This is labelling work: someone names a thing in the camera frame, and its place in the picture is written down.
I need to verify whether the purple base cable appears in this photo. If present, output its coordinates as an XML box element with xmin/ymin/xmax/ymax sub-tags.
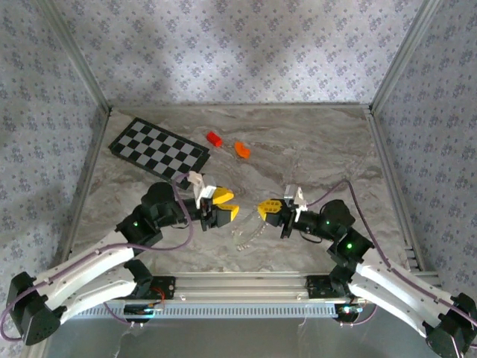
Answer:
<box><xmin>341</xmin><ymin>304</ymin><xmax>378</xmax><ymax>327</ymax></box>
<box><xmin>103</xmin><ymin>301</ymin><xmax>135</xmax><ymax>325</ymax></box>

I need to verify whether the small circuit board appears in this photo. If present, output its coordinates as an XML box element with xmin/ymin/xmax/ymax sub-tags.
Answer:
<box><xmin>124</xmin><ymin>304</ymin><xmax>165</xmax><ymax>318</ymax></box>
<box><xmin>335</xmin><ymin>304</ymin><xmax>364</xmax><ymax>318</ymax></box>

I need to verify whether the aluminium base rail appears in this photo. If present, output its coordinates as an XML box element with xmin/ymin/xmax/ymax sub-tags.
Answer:
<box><xmin>148</xmin><ymin>271</ymin><xmax>336</xmax><ymax>301</ymax></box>

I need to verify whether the grey slotted cable duct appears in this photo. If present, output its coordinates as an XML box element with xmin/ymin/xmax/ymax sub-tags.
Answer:
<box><xmin>72</xmin><ymin>298</ymin><xmax>346</xmax><ymax>320</ymax></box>

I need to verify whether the orange curved plastic piece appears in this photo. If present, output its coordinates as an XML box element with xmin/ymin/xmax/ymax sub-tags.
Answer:
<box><xmin>233</xmin><ymin>141</ymin><xmax>252</xmax><ymax>159</ymax></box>

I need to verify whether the black grey checkerboard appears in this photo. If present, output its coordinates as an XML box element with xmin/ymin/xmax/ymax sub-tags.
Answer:
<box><xmin>107</xmin><ymin>117</ymin><xmax>210</xmax><ymax>191</ymax></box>

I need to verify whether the aluminium frame post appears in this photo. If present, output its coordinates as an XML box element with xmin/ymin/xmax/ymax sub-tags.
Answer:
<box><xmin>370</xmin><ymin>0</ymin><xmax>447</xmax><ymax>111</ymax></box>
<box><xmin>37</xmin><ymin>0</ymin><xmax>113</xmax><ymax>115</ymax></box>

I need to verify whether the aluminium table edge rail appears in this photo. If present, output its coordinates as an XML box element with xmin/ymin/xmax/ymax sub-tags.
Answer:
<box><xmin>107</xmin><ymin>103</ymin><xmax>373</xmax><ymax>112</ymax></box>
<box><xmin>55</xmin><ymin>107</ymin><xmax>113</xmax><ymax>262</ymax></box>
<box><xmin>366</xmin><ymin>109</ymin><xmax>426</xmax><ymax>272</ymax></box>

